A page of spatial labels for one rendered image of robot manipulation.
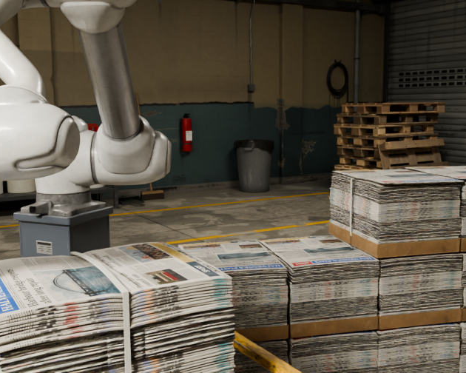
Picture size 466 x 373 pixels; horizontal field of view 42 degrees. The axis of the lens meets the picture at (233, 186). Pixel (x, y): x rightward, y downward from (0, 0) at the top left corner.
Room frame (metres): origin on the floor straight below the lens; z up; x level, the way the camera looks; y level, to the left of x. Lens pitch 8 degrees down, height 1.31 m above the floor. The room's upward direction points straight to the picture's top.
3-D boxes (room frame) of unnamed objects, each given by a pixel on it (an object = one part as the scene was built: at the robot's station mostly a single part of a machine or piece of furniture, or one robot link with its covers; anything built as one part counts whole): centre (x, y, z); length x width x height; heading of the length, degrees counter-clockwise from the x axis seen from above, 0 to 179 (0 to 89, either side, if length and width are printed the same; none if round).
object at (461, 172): (2.10, -0.81, 1.06); 0.37 x 0.28 x 0.01; 11
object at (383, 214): (2.01, -0.53, 0.95); 0.38 x 0.29 x 0.23; 14
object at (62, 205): (1.75, 0.51, 1.03); 0.22 x 0.18 x 0.06; 155
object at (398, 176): (2.00, -0.54, 1.06); 0.37 x 0.29 x 0.01; 14
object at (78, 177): (1.76, 0.49, 1.17); 0.18 x 0.16 x 0.22; 90
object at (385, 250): (2.01, -0.53, 0.86); 0.38 x 0.29 x 0.04; 14
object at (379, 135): (8.54, -2.21, 0.65); 1.33 x 0.94 x 1.30; 125
